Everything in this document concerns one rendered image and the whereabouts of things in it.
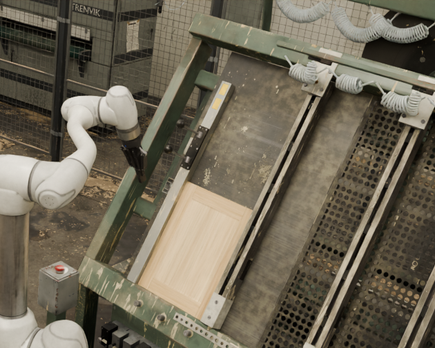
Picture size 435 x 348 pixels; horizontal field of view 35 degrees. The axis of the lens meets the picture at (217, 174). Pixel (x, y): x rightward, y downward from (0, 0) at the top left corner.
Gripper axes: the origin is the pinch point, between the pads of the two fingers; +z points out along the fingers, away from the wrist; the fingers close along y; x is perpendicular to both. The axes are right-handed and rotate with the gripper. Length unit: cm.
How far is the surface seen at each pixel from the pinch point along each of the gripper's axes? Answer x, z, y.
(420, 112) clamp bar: -52, -23, -97
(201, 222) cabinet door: -5.2, 22.8, -22.4
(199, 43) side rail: -65, -23, 11
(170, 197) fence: -8.6, 17.8, -5.0
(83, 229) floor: -77, 172, 164
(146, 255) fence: 13.3, 33.2, -4.2
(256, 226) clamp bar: -6, 15, -50
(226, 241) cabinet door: -2.1, 24.8, -36.6
